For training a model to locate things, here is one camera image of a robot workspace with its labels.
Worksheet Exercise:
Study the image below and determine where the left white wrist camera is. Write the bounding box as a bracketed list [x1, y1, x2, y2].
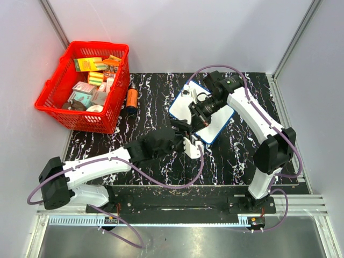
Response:
[183, 135, 204, 159]

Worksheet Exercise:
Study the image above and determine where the orange pump bottle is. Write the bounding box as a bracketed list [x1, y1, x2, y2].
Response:
[126, 83, 138, 113]

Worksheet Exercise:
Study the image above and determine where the pink white box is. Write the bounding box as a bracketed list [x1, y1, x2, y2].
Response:
[72, 81, 97, 95]

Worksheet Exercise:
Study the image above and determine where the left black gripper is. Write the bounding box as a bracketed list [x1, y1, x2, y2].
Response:
[154, 120, 192, 160]

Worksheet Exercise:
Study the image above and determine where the red plastic shopping basket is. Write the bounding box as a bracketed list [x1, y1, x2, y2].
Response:
[34, 41, 130, 134]

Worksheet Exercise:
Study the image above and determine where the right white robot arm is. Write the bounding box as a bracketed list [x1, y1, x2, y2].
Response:
[189, 71, 296, 213]

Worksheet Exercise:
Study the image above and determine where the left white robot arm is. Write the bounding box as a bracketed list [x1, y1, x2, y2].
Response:
[38, 127, 204, 213]

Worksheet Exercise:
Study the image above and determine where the orange snack packet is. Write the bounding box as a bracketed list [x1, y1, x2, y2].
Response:
[103, 55, 121, 73]

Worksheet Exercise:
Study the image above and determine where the teal white box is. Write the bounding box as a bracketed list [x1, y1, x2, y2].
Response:
[68, 91, 92, 109]

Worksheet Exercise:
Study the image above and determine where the white tape roll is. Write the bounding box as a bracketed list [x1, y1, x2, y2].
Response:
[86, 105, 103, 113]

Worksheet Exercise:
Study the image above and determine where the yellow green box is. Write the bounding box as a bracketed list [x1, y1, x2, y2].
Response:
[74, 57, 103, 72]

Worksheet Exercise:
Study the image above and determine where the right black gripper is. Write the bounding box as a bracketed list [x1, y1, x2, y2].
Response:
[188, 96, 226, 135]

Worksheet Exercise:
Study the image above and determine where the aluminium frame rail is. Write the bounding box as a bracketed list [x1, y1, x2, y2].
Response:
[40, 195, 328, 227]

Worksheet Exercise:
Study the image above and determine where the striped yellow sponge pack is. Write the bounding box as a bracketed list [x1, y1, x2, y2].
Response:
[88, 71, 104, 85]

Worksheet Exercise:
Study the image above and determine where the purple cable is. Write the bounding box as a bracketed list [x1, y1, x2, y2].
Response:
[26, 139, 205, 249]
[185, 64, 304, 232]

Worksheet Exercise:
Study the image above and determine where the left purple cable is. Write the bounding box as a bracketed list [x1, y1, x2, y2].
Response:
[26, 139, 205, 249]

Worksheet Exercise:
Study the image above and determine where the blue-framed whiteboard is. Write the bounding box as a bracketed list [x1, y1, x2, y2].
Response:
[169, 81, 235, 145]

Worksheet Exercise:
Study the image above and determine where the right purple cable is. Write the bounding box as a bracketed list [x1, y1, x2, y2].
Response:
[185, 64, 304, 232]

